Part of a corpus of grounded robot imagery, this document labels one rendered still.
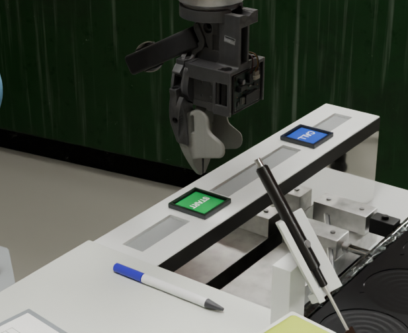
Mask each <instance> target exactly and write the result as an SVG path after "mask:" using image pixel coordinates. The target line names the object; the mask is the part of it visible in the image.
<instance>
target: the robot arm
mask: <svg viewBox="0 0 408 333"><path fill-rule="evenodd" d="M179 1H180V2H179V16H180V17H181V18H183V19H185V20H189V21H192V22H194V26H191V27H189V28H187V29H185V30H182V31H180V32H178V33H176V34H174V35H172V36H169V37H167V38H165V39H162V40H160V41H158V42H156V43H155V42H150V41H148V42H143V43H141V44H140V45H139V46H138V47H137V48H136V50H135V52H134V53H132V54H129V55H127V56H126V57H125V61H126V64H127V66H128V68H129V70H130V73H131V74H133V75H135V74H138V73H140V72H142V71H145V72H154V71H157V70H158V69H160V68H161V66H162V65H163V64H164V62H166V61H168V60H170V59H173V58H175V57H177V56H179V57H178V58H177V59H176V64H175V66H174V68H173V70H172V78H171V88H170V89H169V92H170V101H169V118H170V122H171V126H172V129H173V132H174V134H175V138H176V140H177V142H178V143H179V145H180V147H181V150H182V152H183V154H184V156H185V158H186V159H187V161H188V163H189V165H190V166H191V167H192V169H193V170H194V171H195V173H196V174H199V175H202V174H204V173H205V172H206V169H207V167H208V164H209V162H210V159H219V158H222V157H223V156H224V155H225V149H237V148H239V147H240V146H241V144H242V141H243V138H242V135H241V133H240V132H239V131H238V130H237V129H235V128H234V127H233V126H232V125H231V124H230V123H229V120H228V118H230V117H231V116H232V115H234V114H236V113H238V112H240V111H242V110H244V109H245V108H247V107H249V106H251V105H253V104H254V103H256V102H258V101H259V100H264V81H265V57H263V56H259V55H257V54H256V53H254V52H249V25H250V24H253V23H255V22H258V9H252V8H248V7H244V6H243V2H242V1H243V0H179ZM249 53H252V54H249ZM260 76H261V80H260ZM2 98H3V84H2V80H1V76H0V106H1V102H2ZM193 105H196V107H195V109H193Z"/></svg>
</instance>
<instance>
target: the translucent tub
mask: <svg viewBox="0 0 408 333"><path fill-rule="evenodd" d="M258 333H336V332H334V331H332V330H330V329H328V328H326V327H324V326H322V325H320V324H318V323H316V322H314V321H312V320H310V319H308V318H306V317H304V316H302V315H300V314H298V313H295V312H294V311H292V312H290V313H288V314H287V315H285V316H283V317H282V318H280V319H278V320H277V321H276V322H273V323H272V324H271V325H269V326H267V327H266V328H264V329H263V330H261V331H260V332H258Z"/></svg>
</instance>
